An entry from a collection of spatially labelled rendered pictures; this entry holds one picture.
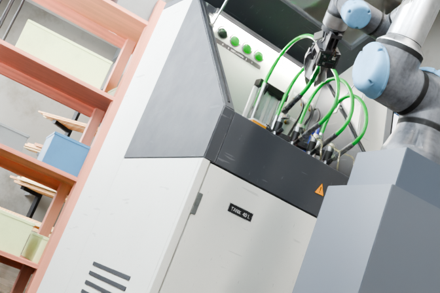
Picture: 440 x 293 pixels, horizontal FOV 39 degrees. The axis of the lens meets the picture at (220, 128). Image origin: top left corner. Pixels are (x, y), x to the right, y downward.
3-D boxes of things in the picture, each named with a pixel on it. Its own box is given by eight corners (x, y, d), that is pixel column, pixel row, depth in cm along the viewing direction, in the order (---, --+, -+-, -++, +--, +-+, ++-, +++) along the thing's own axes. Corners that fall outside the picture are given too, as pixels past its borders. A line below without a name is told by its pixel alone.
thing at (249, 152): (215, 163, 170) (235, 110, 174) (207, 163, 174) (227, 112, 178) (370, 244, 197) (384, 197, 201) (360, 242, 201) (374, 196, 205)
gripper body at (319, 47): (311, 67, 192) (325, 31, 186) (307, 54, 199) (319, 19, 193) (335, 72, 193) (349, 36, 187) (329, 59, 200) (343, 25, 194)
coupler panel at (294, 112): (272, 153, 242) (298, 82, 250) (268, 153, 245) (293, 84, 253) (297, 167, 247) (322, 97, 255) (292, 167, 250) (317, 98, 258)
